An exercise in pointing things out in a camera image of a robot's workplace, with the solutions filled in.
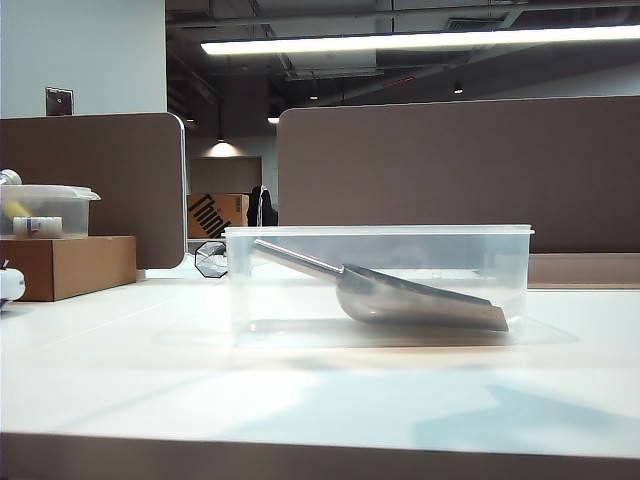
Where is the metal ice scoop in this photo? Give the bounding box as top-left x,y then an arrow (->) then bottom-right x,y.
253,238 -> 510,333

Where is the cardboard box with black print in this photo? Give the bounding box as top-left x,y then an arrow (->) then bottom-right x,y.
187,193 -> 250,239

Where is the plain brown cardboard box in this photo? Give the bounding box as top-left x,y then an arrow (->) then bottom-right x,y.
0,235 -> 137,303

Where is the small lidded translucent storage box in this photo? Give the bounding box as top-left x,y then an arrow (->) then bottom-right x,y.
0,183 -> 102,239

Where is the yellow item in storage box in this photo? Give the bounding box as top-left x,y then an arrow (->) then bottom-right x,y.
0,199 -> 30,222

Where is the black hanging jacket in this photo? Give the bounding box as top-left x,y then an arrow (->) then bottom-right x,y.
246,184 -> 279,228

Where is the transparent plastic container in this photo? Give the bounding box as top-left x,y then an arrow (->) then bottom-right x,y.
221,224 -> 535,349

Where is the distant brown partition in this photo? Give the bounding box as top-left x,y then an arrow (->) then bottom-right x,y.
189,156 -> 263,196

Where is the wide brown desk partition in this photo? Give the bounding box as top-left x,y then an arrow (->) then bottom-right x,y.
277,95 -> 640,255

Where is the brown desk partition rounded corner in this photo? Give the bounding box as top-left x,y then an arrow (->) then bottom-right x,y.
0,112 -> 187,272

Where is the long fluorescent ceiling light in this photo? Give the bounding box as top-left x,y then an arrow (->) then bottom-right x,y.
200,24 -> 640,55

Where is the brown desk ledge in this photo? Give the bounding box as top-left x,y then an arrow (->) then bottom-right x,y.
527,253 -> 640,290

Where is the white bottle with blue label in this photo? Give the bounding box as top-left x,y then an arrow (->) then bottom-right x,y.
12,216 -> 65,237

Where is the white plastic device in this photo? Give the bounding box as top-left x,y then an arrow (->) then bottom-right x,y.
0,259 -> 25,304

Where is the black octagonal frame object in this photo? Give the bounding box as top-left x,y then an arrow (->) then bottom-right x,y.
193,239 -> 229,279

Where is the grey wall switch plate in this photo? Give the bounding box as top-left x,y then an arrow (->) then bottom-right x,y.
44,87 -> 75,117

